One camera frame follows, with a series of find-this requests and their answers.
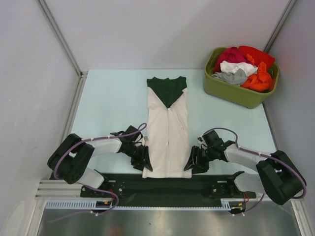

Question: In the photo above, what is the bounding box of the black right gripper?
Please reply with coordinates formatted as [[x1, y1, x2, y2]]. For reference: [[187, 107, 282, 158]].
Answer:
[[184, 145, 216, 175]]

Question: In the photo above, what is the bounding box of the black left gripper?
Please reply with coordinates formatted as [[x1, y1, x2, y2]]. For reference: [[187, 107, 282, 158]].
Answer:
[[126, 143, 153, 173]]

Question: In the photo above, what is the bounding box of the cream and green t-shirt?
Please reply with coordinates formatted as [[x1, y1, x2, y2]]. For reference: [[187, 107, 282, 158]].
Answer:
[[142, 76, 192, 178]]

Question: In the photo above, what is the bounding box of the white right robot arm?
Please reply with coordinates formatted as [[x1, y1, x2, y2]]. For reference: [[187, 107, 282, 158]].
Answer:
[[184, 128, 307, 205]]

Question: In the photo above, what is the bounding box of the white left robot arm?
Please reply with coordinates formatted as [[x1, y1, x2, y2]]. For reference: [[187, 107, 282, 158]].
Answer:
[[47, 123, 153, 197]]

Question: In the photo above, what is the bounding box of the green plastic bin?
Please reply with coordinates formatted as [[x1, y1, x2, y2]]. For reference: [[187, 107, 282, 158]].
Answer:
[[203, 47, 280, 109]]

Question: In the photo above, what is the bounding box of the grey shirt in bin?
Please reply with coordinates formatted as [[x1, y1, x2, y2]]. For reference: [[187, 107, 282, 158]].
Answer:
[[211, 69, 248, 86]]

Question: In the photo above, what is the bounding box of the white shirt in bin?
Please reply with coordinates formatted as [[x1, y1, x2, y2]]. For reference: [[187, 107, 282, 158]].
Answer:
[[220, 61, 258, 76]]

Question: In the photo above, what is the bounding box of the orange shirt in bin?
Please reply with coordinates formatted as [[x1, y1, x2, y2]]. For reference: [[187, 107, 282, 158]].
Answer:
[[241, 62, 272, 92]]

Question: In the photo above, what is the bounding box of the crimson shirt in bin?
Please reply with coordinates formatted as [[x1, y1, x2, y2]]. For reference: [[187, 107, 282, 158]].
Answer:
[[213, 47, 248, 72]]

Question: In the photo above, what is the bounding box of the red shirt in bin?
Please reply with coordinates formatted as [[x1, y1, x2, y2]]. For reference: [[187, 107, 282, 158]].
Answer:
[[239, 46, 275, 69]]

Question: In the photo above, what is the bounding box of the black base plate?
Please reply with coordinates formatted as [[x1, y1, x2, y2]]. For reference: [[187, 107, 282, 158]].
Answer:
[[80, 174, 256, 207]]

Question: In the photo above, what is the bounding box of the white slotted cable duct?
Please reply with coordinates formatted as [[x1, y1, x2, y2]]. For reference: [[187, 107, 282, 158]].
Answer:
[[45, 199, 244, 211]]

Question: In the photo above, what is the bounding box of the left aluminium frame post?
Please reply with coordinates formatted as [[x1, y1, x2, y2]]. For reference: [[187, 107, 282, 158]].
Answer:
[[36, 0, 83, 76]]

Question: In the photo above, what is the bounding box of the aluminium frame post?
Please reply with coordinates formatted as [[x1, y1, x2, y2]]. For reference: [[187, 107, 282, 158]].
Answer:
[[36, 0, 83, 76], [263, 0, 299, 53]]

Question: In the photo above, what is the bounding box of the right aluminium frame post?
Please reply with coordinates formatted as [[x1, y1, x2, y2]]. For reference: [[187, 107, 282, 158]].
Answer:
[[263, 0, 299, 53]]

